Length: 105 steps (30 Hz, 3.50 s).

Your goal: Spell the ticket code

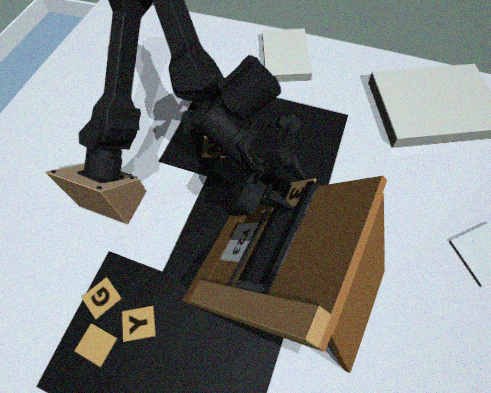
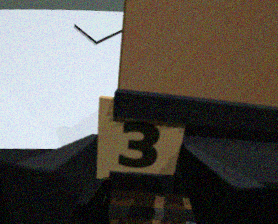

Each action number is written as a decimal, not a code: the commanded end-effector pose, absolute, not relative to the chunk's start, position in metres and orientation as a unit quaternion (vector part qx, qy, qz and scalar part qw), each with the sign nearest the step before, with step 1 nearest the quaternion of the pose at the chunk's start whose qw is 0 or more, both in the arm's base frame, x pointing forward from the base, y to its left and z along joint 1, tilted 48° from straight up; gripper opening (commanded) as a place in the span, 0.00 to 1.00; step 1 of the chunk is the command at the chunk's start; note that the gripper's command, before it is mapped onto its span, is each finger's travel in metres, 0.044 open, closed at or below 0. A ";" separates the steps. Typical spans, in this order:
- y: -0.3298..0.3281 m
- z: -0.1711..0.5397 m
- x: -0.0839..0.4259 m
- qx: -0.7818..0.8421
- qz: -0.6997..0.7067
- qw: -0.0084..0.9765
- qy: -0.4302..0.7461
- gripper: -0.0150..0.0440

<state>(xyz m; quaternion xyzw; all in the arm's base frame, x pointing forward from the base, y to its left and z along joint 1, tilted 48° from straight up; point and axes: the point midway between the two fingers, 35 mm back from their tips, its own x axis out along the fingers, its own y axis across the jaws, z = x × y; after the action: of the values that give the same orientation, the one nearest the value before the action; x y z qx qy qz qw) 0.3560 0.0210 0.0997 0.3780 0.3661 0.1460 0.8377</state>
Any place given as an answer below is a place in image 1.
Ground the white paper ticket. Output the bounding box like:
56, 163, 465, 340
220, 223, 259, 262

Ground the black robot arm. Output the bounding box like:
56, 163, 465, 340
77, 0, 299, 183

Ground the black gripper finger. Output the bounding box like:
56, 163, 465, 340
260, 184, 292, 210
282, 154, 306, 181

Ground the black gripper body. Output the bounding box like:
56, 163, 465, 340
219, 113, 302, 216

